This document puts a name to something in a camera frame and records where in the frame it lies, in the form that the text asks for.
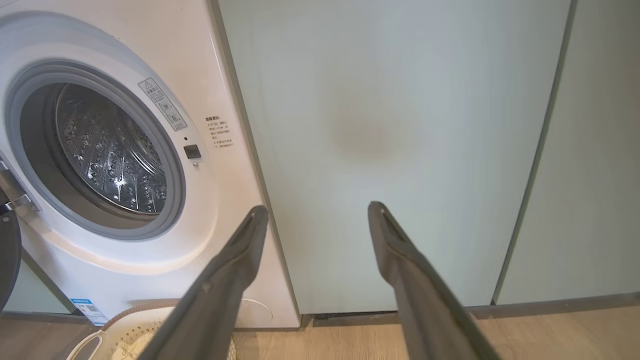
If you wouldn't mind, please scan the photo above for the stainless steel washing machine drum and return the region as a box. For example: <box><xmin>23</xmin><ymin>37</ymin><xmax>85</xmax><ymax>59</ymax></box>
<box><xmin>54</xmin><ymin>82</ymin><xmax>168</xmax><ymax>216</ymax></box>

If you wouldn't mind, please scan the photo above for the white front-load washing machine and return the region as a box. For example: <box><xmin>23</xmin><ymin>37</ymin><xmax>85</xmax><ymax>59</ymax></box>
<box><xmin>0</xmin><ymin>0</ymin><xmax>301</xmax><ymax>331</ymax></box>

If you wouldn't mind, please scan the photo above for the blue energy label sticker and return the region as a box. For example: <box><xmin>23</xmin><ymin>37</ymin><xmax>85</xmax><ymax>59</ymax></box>
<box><xmin>70</xmin><ymin>298</ymin><xmax>108</xmax><ymax>326</ymax></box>

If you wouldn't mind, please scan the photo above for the metal door hinge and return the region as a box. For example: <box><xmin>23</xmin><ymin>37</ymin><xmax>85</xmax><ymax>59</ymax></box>
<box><xmin>0</xmin><ymin>150</ymin><xmax>41</xmax><ymax>216</ymax></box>

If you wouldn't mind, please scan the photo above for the black round glass washer door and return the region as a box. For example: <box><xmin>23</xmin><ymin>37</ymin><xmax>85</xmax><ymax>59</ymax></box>
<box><xmin>0</xmin><ymin>210</ymin><xmax>23</xmax><ymax>313</ymax></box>

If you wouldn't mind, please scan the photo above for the grey warning sticker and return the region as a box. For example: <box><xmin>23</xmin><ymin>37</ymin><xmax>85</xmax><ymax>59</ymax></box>
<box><xmin>138</xmin><ymin>77</ymin><xmax>188</xmax><ymax>132</ymax></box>

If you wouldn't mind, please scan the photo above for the pale yellow garment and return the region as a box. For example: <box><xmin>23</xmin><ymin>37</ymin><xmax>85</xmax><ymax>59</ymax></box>
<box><xmin>110</xmin><ymin>332</ymin><xmax>151</xmax><ymax>360</ymax></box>

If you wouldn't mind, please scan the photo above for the pale green tall cabinet door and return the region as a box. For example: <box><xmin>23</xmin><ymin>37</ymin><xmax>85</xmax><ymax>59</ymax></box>
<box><xmin>217</xmin><ymin>0</ymin><xmax>576</xmax><ymax>315</ymax></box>

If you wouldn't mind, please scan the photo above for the cream perforated laundry basket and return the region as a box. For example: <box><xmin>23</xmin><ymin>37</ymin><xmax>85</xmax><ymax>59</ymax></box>
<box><xmin>65</xmin><ymin>299</ymin><xmax>238</xmax><ymax>360</ymax></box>

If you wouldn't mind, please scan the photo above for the dark cabinet plinth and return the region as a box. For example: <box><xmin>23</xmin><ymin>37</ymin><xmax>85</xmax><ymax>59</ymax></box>
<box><xmin>0</xmin><ymin>311</ymin><xmax>83</xmax><ymax>322</ymax></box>
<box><xmin>300</xmin><ymin>292</ymin><xmax>640</xmax><ymax>328</ymax></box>

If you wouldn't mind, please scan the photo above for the round white filter cover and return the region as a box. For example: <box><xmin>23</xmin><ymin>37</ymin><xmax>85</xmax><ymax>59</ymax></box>
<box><xmin>237</xmin><ymin>298</ymin><xmax>274</xmax><ymax>327</ymax></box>

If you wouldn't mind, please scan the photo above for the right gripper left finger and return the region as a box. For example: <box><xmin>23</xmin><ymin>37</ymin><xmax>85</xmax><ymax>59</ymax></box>
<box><xmin>137</xmin><ymin>205</ymin><xmax>270</xmax><ymax>360</ymax></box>

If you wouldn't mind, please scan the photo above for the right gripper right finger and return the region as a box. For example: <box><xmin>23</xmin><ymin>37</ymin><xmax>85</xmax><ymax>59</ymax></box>
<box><xmin>367</xmin><ymin>201</ymin><xmax>501</xmax><ymax>360</ymax></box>

